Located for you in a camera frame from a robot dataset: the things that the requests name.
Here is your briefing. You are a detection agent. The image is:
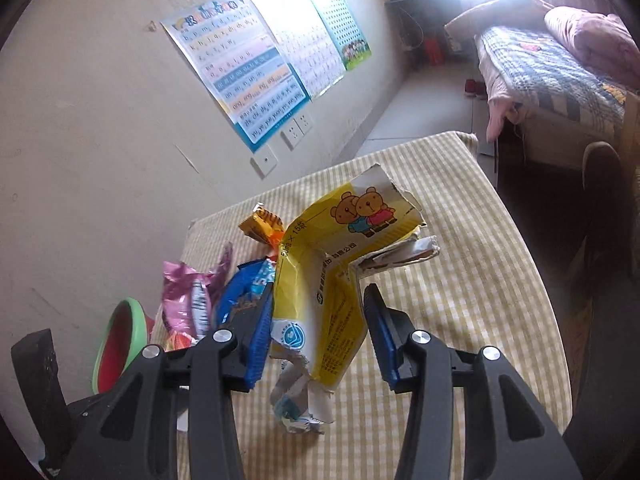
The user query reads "beige checked tablecloth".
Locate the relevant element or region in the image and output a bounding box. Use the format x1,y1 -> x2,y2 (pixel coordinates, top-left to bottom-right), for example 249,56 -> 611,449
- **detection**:
150,131 -> 573,480

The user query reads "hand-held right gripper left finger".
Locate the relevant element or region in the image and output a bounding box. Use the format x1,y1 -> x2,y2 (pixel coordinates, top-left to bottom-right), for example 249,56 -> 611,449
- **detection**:
62,292 -> 275,480

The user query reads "orange yellow snack wrapper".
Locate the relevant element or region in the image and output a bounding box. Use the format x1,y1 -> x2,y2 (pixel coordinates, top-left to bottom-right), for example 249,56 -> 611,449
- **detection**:
238,202 -> 287,247

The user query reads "pink quilt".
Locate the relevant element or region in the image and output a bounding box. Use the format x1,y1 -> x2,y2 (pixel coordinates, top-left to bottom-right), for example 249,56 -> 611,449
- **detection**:
544,6 -> 640,93

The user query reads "white chart wall poster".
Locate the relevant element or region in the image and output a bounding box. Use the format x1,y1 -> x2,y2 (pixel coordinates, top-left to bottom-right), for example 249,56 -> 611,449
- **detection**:
249,0 -> 347,102

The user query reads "red container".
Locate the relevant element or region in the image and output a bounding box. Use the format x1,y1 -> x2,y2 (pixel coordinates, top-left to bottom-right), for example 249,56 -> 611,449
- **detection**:
422,35 -> 443,65

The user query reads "blue snack wrapper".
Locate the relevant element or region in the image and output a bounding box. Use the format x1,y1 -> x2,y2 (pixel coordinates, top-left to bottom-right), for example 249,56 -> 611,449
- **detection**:
215,257 -> 278,333

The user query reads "green bin with red inside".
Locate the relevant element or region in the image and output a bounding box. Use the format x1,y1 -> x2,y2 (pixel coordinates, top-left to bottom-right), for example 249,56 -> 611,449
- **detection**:
91,298 -> 157,395

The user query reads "blue letter wall poster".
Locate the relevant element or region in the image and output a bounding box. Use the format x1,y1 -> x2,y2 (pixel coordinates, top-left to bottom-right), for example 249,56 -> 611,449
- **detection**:
161,0 -> 312,153

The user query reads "green chart wall poster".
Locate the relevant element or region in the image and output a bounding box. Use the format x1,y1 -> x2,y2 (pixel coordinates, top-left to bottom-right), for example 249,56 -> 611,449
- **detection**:
305,0 -> 372,71

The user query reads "pink snack wrapper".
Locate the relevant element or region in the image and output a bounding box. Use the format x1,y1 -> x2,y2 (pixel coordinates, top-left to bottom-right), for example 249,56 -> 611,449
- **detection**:
161,242 -> 236,341

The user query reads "yellow cardboard box with bears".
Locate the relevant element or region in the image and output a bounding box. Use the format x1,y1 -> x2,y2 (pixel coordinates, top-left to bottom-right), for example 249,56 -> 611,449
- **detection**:
270,162 -> 442,396

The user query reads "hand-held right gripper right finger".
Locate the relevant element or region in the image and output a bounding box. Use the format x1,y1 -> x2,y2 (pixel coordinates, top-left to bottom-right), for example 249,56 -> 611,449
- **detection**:
363,284 -> 583,480

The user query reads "dark desk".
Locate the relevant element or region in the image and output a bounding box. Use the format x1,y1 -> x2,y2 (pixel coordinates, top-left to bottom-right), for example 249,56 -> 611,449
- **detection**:
384,0 -> 463,68

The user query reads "tan coat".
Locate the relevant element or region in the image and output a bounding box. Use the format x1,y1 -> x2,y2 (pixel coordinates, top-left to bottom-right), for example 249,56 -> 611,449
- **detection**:
444,0 -> 556,36

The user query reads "bed with blue checked sheet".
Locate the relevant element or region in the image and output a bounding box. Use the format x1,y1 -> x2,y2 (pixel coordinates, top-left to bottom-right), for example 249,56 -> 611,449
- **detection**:
475,25 -> 640,171

